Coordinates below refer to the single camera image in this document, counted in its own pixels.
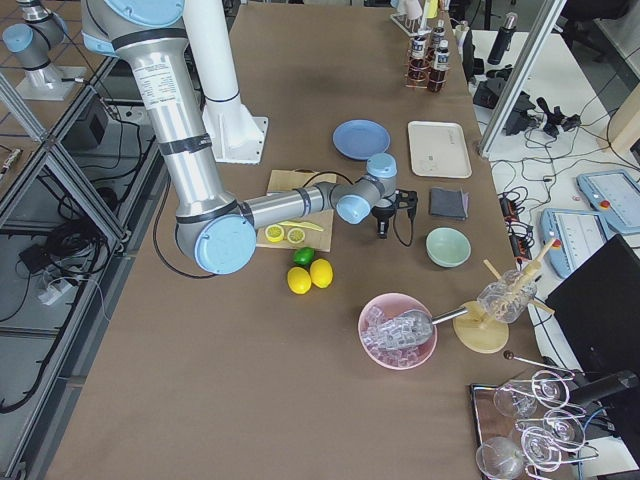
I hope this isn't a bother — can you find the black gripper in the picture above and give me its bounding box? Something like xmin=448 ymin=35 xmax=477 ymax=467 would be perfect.
xmin=371 ymin=189 xmax=418 ymax=239

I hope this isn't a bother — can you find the blue plate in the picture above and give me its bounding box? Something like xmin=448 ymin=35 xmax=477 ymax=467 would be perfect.
xmin=332 ymin=119 xmax=391 ymax=161

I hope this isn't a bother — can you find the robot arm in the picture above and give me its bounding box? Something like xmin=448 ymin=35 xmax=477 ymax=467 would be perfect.
xmin=2 ymin=1 xmax=86 ymax=101
xmin=81 ymin=1 xmax=402 ymax=275

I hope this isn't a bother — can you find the mint green bowl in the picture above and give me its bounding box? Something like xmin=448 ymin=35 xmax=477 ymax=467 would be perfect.
xmin=425 ymin=227 xmax=471 ymax=268

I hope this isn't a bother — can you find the grey folded cloth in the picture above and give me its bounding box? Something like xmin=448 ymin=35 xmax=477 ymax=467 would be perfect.
xmin=429 ymin=187 xmax=469 ymax=220

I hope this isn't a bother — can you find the wooden cutting board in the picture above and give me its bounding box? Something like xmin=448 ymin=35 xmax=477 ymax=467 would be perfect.
xmin=257 ymin=169 xmax=334 ymax=252

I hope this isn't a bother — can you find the yellow lemon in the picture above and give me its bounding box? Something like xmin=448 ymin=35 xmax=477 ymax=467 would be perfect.
xmin=287 ymin=266 xmax=312 ymax=295
xmin=309 ymin=259 xmax=334 ymax=288

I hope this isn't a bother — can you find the yellow plastic knife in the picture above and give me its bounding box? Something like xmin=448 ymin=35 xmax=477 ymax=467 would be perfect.
xmin=279 ymin=220 xmax=324 ymax=232

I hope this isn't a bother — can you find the green lime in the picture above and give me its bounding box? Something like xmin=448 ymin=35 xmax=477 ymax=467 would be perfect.
xmin=293 ymin=247 xmax=315 ymax=266

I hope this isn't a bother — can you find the lemon slice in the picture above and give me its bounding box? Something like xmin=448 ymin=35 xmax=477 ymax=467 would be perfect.
xmin=264 ymin=224 xmax=285 ymax=243
xmin=286 ymin=227 xmax=306 ymax=245

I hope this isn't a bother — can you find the cream rabbit tray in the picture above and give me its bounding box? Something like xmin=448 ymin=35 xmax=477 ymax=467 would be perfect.
xmin=407 ymin=121 xmax=472 ymax=179

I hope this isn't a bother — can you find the metal ice scoop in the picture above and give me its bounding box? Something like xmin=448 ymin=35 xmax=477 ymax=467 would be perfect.
xmin=384 ymin=307 xmax=468 ymax=350

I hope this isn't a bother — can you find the pink bowl with ice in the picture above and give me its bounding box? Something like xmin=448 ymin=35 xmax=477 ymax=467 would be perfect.
xmin=357 ymin=293 xmax=438 ymax=370

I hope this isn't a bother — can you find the wooden cup tree stand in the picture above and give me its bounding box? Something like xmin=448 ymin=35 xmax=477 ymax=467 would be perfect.
xmin=453 ymin=240 xmax=561 ymax=354

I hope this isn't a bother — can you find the clear glass mug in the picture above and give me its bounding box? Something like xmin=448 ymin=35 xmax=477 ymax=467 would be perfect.
xmin=477 ymin=270 xmax=537 ymax=324

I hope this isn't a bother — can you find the dark drink bottle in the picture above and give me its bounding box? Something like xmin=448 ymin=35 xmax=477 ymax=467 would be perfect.
xmin=427 ymin=40 xmax=450 ymax=93
xmin=430 ymin=19 xmax=445 ymax=55
xmin=407 ymin=29 xmax=431 ymax=83

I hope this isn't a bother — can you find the blue teach pendant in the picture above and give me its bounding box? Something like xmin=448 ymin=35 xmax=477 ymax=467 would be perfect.
xmin=540 ymin=208 xmax=613 ymax=279
xmin=577 ymin=170 xmax=639 ymax=235

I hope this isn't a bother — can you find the black thermos bottle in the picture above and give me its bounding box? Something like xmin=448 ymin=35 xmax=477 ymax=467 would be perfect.
xmin=487 ymin=12 xmax=518 ymax=65

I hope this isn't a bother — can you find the black monitor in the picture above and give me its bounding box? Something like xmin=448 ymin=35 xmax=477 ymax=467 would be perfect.
xmin=546 ymin=234 xmax=639 ymax=373

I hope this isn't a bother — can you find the wine glass rack tray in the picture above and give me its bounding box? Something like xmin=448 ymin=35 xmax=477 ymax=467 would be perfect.
xmin=469 ymin=369 xmax=599 ymax=479

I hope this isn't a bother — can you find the copper wire bottle rack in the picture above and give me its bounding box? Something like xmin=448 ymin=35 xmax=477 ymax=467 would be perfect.
xmin=405 ymin=30 xmax=440 ymax=92

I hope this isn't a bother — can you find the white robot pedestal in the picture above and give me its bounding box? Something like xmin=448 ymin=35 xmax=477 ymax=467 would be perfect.
xmin=182 ymin=0 xmax=268 ymax=165

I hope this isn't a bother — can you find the aluminium frame post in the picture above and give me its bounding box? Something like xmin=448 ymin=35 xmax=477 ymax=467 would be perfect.
xmin=478 ymin=0 xmax=566 ymax=158

